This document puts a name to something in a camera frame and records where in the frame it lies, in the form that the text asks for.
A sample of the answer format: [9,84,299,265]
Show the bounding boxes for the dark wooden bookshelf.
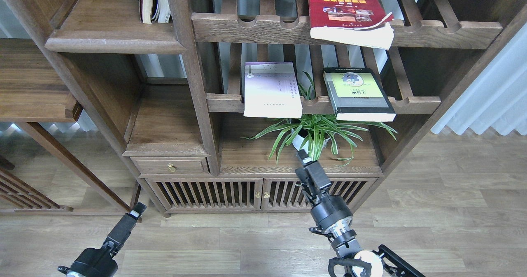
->
[1,0,526,216]

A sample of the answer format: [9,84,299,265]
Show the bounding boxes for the red cover book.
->
[309,0,394,50]

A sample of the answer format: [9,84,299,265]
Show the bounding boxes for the wooden side furniture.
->
[1,122,143,216]

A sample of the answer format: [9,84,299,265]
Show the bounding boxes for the pale lavender book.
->
[243,62,303,118]

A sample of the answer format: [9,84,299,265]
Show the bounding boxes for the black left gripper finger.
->
[105,202,147,253]

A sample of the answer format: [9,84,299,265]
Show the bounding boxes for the upright books on shelf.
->
[139,0,171,24]

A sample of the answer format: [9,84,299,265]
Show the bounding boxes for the white plant pot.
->
[290,129,331,155]

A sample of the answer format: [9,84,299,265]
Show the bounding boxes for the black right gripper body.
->
[309,193,353,234]

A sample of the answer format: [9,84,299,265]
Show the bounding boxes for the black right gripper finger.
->
[295,168,319,205]
[296,150,331,195]

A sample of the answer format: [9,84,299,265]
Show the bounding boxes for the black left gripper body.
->
[58,247,119,277]

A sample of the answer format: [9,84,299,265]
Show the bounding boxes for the white curtain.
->
[431,26,527,135]

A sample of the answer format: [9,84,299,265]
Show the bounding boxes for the green spider plant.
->
[244,71,398,166]

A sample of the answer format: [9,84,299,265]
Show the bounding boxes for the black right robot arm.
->
[295,150,423,277]

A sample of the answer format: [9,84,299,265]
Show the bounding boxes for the green and grey book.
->
[323,68,396,123]

